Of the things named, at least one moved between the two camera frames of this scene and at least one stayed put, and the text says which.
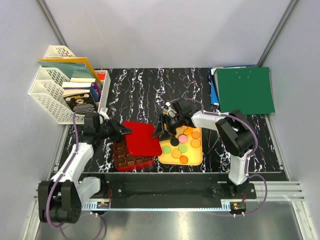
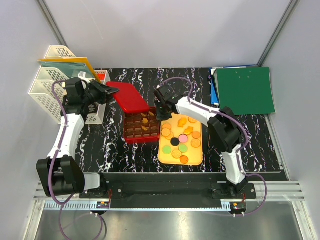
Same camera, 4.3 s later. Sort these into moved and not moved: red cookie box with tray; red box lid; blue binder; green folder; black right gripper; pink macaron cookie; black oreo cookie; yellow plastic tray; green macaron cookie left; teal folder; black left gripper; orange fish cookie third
Moved: red box lid; red cookie box with tray; black left gripper; black right gripper
Not moved: black oreo cookie; pink macaron cookie; teal folder; blue binder; green macaron cookie left; green folder; yellow plastic tray; orange fish cookie third
